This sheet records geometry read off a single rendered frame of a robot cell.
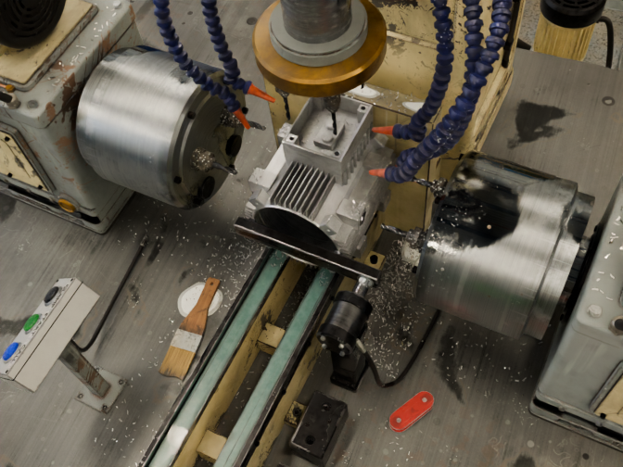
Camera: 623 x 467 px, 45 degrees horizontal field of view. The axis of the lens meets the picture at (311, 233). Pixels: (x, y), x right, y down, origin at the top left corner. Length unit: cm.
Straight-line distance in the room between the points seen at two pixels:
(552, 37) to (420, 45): 88
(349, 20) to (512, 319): 47
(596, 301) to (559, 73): 82
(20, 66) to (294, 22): 55
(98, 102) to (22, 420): 57
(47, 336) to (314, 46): 56
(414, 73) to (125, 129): 48
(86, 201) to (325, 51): 66
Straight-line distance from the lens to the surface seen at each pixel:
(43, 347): 116
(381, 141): 122
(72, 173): 141
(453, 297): 110
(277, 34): 100
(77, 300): 117
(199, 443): 128
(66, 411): 141
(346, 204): 116
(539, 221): 106
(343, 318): 110
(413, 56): 126
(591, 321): 101
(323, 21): 96
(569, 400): 125
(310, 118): 122
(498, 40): 88
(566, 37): 207
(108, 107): 127
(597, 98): 171
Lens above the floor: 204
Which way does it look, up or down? 58 degrees down
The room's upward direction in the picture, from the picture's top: 9 degrees counter-clockwise
